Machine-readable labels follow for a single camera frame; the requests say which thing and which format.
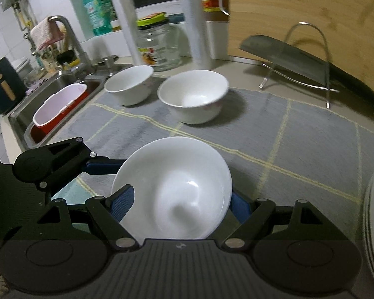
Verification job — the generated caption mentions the white bowl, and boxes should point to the white bowl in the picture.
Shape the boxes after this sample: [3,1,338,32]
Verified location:
[104,65,154,106]
[112,136,232,244]

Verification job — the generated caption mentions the white bowl floral rim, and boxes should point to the white bowl floral rim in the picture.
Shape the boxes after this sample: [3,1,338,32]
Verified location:
[157,70,229,125]

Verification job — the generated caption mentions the steel kitchen faucet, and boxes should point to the steel kitchen faucet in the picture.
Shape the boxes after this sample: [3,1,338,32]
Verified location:
[48,15,94,74]

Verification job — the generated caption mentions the grey checked table mat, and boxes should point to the grey checked table mat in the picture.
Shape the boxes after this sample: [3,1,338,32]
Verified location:
[53,89,374,240]

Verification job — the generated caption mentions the red white plastic basin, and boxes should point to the red white plastic basin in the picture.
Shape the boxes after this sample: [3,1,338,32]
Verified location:
[33,83,88,134]

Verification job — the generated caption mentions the stainless steel sink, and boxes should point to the stainless steel sink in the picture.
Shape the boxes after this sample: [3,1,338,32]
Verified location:
[8,64,131,150]

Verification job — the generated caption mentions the black air fryer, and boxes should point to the black air fryer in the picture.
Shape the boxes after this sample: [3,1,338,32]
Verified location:
[0,57,27,115]

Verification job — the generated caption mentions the pink dish cloth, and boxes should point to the pink dish cloth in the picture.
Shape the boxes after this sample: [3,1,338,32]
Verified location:
[30,18,64,51]

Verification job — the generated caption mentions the glass jar green lid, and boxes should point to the glass jar green lid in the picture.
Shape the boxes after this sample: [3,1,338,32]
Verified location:
[136,12,182,72]

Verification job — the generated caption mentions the green dish soap bottle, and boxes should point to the green dish soap bottle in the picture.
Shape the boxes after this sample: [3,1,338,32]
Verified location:
[83,0,112,36]

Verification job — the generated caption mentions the cling film roll short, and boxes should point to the cling film roll short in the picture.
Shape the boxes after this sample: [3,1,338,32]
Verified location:
[111,0,144,66]

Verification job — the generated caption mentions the bamboo cutting board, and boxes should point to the bamboo cutting board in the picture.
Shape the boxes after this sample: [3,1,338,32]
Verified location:
[228,0,374,92]

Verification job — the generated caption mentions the cling film roll tall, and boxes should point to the cling film roll tall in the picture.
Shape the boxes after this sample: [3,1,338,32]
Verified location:
[180,0,213,70]

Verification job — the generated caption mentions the metal wire rack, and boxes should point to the metal wire rack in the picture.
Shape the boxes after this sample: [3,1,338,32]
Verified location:
[258,21,341,109]

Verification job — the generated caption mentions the black handled cleaver knife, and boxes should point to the black handled cleaver knife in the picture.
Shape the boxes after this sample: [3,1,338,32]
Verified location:
[240,35,374,108]

